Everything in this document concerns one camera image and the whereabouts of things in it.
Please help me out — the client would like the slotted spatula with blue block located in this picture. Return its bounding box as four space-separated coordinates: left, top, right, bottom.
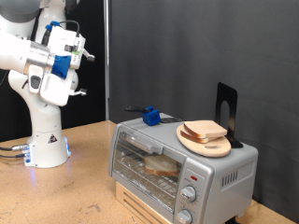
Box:
124 105 183 127

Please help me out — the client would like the wire oven rack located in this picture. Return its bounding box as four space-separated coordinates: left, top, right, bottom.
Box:
113 146 183 213

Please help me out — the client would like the dark grey backdrop curtain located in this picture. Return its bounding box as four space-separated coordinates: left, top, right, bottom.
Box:
109 0 299 223

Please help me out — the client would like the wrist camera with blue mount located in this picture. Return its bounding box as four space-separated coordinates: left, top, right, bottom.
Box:
50 35 87 79

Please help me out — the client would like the robot base cable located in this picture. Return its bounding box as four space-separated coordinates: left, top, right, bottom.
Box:
0 143 31 152
0 152 26 160

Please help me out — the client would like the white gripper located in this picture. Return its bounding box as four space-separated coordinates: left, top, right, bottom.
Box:
40 25 96 107

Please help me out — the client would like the bread slice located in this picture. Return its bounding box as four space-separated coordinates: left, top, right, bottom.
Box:
143 154 179 178
179 129 210 145

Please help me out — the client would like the wooden toy toast slice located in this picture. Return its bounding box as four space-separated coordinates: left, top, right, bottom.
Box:
183 119 228 140

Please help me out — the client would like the black metal bookend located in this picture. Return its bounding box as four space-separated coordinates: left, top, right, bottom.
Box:
215 81 244 149

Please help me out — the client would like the black backdrop curtain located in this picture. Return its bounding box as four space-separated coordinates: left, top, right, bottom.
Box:
0 0 107 143

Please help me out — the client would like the glass oven door with handle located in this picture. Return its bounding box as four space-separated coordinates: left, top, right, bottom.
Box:
109 125 187 217

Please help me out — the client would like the vertical metal pole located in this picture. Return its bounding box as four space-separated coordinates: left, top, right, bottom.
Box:
103 0 111 121

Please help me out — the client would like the silver oven knob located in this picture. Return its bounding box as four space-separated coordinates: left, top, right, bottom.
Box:
175 209 193 224
180 185 198 203

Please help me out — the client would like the silver toaster oven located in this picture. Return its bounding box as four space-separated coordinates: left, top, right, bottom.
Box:
108 112 260 224

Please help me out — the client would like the round wooden plate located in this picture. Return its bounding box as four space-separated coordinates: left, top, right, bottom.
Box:
176 124 232 158

